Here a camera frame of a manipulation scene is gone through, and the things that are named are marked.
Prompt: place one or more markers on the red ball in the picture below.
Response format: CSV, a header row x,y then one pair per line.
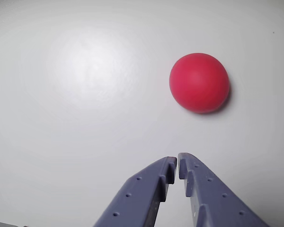
x,y
198,82

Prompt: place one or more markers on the grey-blue gripper finger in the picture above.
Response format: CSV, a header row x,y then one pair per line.
x,y
142,189
213,198

